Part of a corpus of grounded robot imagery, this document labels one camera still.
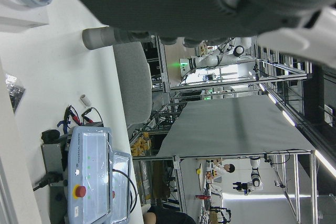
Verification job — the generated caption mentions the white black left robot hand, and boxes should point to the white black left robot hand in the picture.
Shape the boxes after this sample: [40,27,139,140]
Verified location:
[67,0,336,65]

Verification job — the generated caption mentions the white cardboard box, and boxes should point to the white cardboard box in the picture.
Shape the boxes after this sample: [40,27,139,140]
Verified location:
[0,0,50,28]

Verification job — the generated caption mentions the grey metal power box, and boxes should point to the grey metal power box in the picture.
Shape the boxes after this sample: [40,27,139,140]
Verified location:
[40,134,71,187]

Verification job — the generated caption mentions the grey banded cylinder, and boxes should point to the grey banded cylinder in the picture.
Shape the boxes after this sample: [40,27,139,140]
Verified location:
[82,26,132,50]

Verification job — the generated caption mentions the grey office chair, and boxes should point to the grey office chair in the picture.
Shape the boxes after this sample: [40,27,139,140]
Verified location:
[114,41,153,125]

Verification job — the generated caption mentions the small white tube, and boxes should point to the small white tube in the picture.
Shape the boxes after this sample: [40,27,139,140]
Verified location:
[80,94,92,108]

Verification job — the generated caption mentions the red black clip leads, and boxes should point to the red black clip leads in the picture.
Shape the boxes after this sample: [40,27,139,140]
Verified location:
[64,104,104,127]

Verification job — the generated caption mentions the people in white shirts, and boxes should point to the people in white shirts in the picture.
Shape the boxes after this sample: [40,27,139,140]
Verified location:
[212,162,236,179]

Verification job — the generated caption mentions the bag of small parts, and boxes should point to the bag of small parts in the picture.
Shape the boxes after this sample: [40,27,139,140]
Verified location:
[5,74,27,112]

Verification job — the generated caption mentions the Universal Robots teach pendant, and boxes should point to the Universal Robots teach pendant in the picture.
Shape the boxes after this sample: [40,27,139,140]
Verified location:
[64,125,132,224]

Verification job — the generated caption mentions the white robot with black gripper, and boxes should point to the white robot with black gripper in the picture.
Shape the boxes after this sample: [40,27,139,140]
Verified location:
[233,157,265,196]

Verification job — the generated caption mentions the black pendant cable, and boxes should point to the black pendant cable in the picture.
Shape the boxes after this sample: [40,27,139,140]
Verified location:
[112,167,139,213]

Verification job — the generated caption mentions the aluminium frame cage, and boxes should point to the aluminium frame cage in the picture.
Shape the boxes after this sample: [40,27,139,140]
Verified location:
[157,35,320,224]

